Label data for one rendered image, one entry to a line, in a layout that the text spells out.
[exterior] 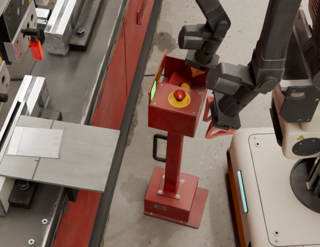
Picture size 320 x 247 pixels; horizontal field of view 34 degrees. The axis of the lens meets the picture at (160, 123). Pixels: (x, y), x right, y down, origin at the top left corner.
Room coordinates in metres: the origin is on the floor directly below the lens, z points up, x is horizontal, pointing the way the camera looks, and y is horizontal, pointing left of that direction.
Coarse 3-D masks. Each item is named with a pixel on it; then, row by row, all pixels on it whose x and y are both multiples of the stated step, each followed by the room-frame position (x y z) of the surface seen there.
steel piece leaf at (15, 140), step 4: (16, 128) 0.77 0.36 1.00; (20, 128) 0.77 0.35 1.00; (16, 132) 0.75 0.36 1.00; (20, 132) 0.75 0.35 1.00; (12, 136) 0.74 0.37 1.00; (16, 136) 0.74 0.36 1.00; (20, 136) 0.74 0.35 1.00; (12, 140) 0.73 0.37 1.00; (16, 140) 0.73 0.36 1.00; (20, 140) 0.73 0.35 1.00; (12, 144) 0.72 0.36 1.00; (16, 144) 0.72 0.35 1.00; (12, 148) 0.71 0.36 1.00; (16, 148) 0.71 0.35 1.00; (8, 152) 0.69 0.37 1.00; (12, 152) 0.69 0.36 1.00; (16, 152) 0.69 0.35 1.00
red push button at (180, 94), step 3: (177, 90) 1.08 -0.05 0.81; (180, 90) 1.08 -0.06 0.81; (174, 93) 1.07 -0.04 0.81; (177, 93) 1.07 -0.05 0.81; (180, 93) 1.07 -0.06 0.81; (183, 93) 1.07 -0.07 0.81; (174, 96) 1.06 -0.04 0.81; (177, 96) 1.05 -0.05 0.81; (180, 96) 1.05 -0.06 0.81; (183, 96) 1.06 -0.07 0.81; (177, 99) 1.06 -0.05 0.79; (180, 99) 1.05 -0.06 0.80
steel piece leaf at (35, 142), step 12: (24, 132) 0.76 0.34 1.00; (36, 132) 0.76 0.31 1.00; (48, 132) 0.76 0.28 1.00; (60, 132) 0.76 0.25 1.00; (24, 144) 0.72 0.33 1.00; (36, 144) 0.72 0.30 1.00; (48, 144) 0.72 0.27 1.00; (60, 144) 0.71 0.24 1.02; (36, 156) 0.69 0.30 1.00; (48, 156) 0.69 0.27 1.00
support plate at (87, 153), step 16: (48, 128) 0.77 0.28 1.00; (80, 128) 0.78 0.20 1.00; (96, 128) 0.78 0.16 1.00; (64, 144) 0.73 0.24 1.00; (80, 144) 0.73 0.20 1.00; (96, 144) 0.73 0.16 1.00; (112, 144) 0.73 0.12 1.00; (16, 160) 0.67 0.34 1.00; (32, 160) 0.67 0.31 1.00; (48, 160) 0.68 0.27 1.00; (64, 160) 0.68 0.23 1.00; (80, 160) 0.68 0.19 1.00; (96, 160) 0.68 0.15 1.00; (112, 160) 0.69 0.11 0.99; (16, 176) 0.63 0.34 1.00; (48, 176) 0.63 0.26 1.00; (64, 176) 0.63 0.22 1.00; (80, 176) 0.64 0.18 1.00; (96, 176) 0.64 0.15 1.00
